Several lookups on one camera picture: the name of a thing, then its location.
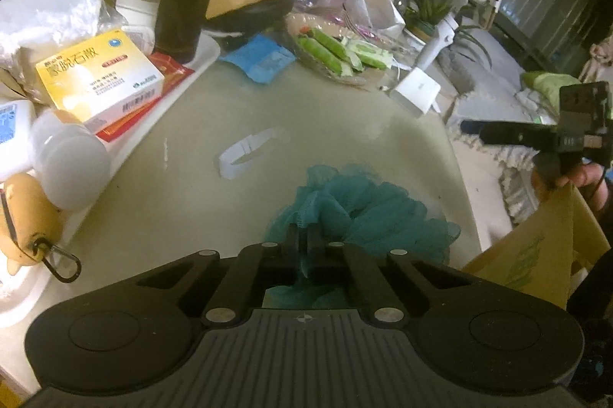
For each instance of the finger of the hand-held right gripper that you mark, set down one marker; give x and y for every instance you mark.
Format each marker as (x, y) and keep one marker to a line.
(512, 132)

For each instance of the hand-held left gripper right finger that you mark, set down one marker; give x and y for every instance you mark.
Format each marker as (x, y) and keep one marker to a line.
(313, 250)

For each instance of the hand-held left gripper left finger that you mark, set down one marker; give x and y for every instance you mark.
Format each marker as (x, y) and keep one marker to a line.
(297, 245)

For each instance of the teal mesh bath pouf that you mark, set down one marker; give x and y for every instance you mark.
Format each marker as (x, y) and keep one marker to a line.
(373, 211)

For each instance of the yellow paper bag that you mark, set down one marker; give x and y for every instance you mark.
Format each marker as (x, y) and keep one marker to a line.
(536, 245)

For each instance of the person's right hand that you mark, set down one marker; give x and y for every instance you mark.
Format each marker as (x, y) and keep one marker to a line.
(591, 180)

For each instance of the grey fringed blanket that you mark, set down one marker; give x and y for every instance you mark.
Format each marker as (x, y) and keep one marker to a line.
(498, 101)

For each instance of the green cloth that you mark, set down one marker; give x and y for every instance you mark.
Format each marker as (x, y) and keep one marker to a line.
(550, 82)

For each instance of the small white box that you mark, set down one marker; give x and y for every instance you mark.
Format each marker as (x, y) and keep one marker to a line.
(416, 92)

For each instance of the white paper strip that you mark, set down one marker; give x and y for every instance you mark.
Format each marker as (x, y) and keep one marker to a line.
(244, 152)

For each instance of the small potted plant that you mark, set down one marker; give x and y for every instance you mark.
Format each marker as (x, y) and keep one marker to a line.
(426, 13)

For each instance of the light green wipes packet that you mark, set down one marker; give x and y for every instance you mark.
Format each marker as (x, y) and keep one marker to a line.
(371, 52)

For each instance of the crumpled white paper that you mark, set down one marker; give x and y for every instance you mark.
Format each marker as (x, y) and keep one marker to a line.
(378, 5)

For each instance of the white tray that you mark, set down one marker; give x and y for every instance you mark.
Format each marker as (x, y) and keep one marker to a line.
(143, 135)

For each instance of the blue packet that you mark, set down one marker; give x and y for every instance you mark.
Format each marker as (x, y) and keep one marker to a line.
(261, 58)

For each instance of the dark green snack packet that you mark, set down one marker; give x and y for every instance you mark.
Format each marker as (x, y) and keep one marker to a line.
(321, 56)
(335, 46)

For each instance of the glass plate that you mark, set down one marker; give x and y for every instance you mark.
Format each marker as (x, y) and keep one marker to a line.
(306, 53)

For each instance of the red packet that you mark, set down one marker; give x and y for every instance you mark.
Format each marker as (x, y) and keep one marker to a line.
(167, 70)

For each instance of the black pan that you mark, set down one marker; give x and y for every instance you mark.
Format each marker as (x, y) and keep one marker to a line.
(258, 13)

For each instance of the yellow medicine box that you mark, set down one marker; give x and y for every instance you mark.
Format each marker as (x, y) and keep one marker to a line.
(91, 77)

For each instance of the yellow duck toy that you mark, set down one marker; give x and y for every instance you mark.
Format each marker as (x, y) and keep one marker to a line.
(28, 221)

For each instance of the white bottle blue label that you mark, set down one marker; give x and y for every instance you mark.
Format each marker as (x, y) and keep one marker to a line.
(14, 135)

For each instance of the white plastic bag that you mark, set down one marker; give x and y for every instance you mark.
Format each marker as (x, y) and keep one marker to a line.
(52, 20)

